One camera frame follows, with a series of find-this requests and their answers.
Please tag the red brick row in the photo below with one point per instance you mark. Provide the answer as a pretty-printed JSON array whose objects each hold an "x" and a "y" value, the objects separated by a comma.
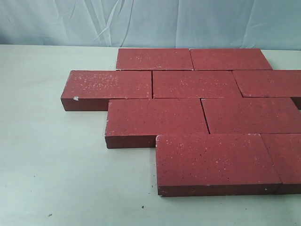
[
  {"x": 268, "y": 115},
  {"x": 268, "y": 83}
]

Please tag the red brick under back stack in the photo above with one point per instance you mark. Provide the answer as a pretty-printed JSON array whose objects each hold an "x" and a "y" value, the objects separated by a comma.
[{"x": 154, "y": 59}]

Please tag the white fabric backdrop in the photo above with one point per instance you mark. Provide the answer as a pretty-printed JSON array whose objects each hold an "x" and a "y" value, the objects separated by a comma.
[{"x": 265, "y": 24}]

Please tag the red brick with white specks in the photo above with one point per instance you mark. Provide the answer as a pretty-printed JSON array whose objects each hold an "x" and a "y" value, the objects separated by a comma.
[{"x": 194, "y": 84}]

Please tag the red brick right row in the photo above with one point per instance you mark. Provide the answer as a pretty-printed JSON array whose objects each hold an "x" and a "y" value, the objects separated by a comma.
[{"x": 268, "y": 83}]

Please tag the red brick middle row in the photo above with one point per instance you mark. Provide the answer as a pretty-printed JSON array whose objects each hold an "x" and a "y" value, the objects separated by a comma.
[{"x": 268, "y": 115}]

